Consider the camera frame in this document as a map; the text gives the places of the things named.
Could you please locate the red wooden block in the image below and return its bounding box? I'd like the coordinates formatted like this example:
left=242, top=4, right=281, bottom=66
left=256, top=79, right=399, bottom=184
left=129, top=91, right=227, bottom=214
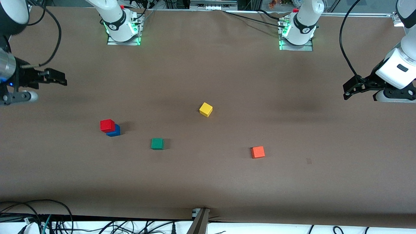
left=100, top=119, right=116, bottom=133

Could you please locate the blue wooden block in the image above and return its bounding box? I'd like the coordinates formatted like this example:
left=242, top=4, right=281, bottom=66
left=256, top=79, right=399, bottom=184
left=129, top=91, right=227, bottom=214
left=106, top=124, right=121, bottom=137

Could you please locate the orange wooden block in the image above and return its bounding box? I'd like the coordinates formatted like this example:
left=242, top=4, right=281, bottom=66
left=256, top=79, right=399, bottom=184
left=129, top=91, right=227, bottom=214
left=251, top=146, right=266, bottom=159

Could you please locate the yellow wooden block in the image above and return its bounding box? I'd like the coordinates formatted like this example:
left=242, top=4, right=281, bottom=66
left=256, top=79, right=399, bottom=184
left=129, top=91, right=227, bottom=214
left=199, top=102, right=213, bottom=118

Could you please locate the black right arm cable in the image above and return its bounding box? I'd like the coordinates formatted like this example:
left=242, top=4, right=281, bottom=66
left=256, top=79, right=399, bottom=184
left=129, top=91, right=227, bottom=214
left=21, top=0, right=62, bottom=68

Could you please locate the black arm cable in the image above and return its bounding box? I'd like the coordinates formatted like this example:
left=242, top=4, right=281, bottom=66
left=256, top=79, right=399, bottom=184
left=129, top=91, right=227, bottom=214
left=21, top=0, right=62, bottom=68
left=339, top=0, right=363, bottom=79

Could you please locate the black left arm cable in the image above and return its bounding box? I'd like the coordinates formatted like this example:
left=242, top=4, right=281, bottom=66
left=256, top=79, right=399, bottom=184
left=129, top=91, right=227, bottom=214
left=339, top=0, right=363, bottom=79

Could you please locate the aluminium right arm base plate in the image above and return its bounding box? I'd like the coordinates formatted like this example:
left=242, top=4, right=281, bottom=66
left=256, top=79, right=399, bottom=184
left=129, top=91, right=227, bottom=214
left=107, top=13, right=144, bottom=46

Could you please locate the aluminium left arm base plate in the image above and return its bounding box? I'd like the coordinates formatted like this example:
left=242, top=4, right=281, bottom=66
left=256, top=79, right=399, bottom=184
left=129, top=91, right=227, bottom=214
left=279, top=19, right=314, bottom=52

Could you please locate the black looping cable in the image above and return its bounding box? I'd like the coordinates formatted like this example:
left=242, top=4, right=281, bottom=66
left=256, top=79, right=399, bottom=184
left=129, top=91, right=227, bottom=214
left=0, top=199, right=74, bottom=234

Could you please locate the thin black base cable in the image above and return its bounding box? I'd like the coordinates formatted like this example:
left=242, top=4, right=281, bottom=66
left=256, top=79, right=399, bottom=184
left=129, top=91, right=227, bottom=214
left=223, top=10, right=283, bottom=26

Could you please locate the green cable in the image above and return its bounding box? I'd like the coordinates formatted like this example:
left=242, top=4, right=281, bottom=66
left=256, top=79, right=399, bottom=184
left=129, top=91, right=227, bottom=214
left=42, top=214, right=53, bottom=234

